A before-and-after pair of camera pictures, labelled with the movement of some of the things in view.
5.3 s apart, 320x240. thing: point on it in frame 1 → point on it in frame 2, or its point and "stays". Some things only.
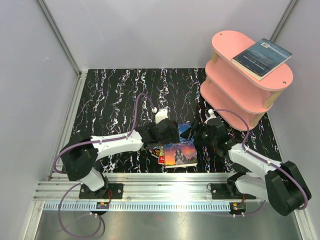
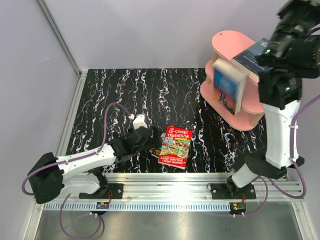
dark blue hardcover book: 262,59 stays
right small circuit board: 237,207 stays
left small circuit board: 102,205 stays
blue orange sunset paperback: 180,154 → 229,81
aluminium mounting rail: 140,187 stays
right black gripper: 187,134 → 313,5
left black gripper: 173,138 → 155,142
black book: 183,127 → 155,152
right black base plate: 221,191 stays
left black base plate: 112,191 stays
